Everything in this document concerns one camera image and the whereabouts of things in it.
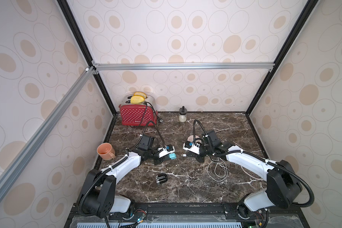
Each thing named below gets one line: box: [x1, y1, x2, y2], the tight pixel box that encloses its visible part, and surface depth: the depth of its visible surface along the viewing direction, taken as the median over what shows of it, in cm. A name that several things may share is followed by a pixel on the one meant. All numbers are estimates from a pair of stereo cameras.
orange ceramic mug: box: [96, 142, 116, 161], surface depth 91 cm
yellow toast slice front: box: [130, 95, 145, 104], surface depth 104 cm
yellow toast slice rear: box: [133, 91, 147, 100], surface depth 108 cm
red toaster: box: [118, 94, 159, 126], surface depth 105 cm
